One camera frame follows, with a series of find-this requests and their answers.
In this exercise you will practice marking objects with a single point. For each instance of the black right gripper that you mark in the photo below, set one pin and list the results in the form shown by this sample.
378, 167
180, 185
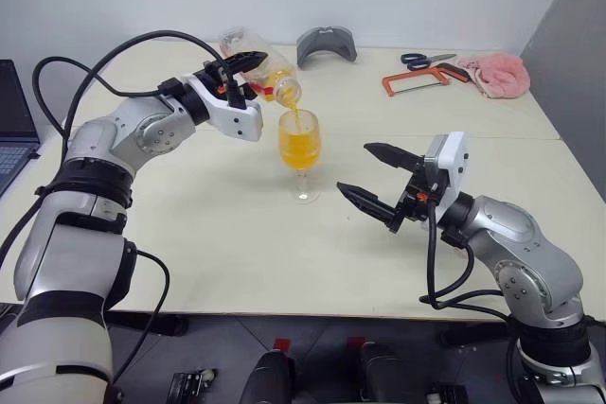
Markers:
415, 200

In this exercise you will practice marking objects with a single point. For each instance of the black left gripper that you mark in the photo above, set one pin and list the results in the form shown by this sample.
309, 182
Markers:
215, 74

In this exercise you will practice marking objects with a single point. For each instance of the clear plastic juice bottle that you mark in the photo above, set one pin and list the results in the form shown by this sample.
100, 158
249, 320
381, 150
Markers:
278, 75

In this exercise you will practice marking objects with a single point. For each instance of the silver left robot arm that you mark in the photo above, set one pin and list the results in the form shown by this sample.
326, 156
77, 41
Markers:
94, 148

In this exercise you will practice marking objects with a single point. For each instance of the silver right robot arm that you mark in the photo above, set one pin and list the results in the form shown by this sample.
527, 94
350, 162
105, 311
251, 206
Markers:
511, 233

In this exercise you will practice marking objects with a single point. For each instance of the wine glass with orange juice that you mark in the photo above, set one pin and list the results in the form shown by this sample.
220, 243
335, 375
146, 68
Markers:
299, 148

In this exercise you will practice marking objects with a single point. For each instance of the gray curved face pad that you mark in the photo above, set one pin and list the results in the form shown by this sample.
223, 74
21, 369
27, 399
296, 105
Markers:
308, 47

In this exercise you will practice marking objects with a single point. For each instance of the orange hacksaw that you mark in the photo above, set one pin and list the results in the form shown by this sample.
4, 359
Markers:
407, 76

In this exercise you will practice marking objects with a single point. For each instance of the pink cloth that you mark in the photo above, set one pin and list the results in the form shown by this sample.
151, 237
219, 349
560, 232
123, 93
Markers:
502, 75

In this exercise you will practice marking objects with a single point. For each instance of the red tag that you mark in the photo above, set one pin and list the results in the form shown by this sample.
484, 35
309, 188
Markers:
282, 345
356, 344

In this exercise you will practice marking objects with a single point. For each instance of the dark rounded shape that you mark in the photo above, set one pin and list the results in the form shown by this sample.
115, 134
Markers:
386, 375
267, 375

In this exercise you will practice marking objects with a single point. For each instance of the dark laptop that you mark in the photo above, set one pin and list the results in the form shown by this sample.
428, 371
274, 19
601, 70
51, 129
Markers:
14, 110

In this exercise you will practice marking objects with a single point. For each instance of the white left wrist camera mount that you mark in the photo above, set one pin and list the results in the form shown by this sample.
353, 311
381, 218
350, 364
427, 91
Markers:
237, 120

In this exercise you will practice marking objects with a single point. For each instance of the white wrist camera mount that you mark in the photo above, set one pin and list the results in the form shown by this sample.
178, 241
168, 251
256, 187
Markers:
237, 120
454, 163

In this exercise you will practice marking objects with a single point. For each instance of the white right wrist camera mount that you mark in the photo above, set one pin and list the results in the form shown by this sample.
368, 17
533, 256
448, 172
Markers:
454, 163

